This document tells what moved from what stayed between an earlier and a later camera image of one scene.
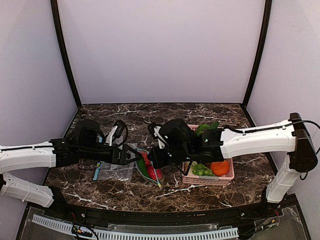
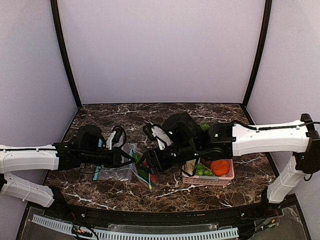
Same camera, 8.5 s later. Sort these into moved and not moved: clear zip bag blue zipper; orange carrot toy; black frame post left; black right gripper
Moved: clear zip bag blue zipper
Not moved: black frame post left; orange carrot toy; black right gripper
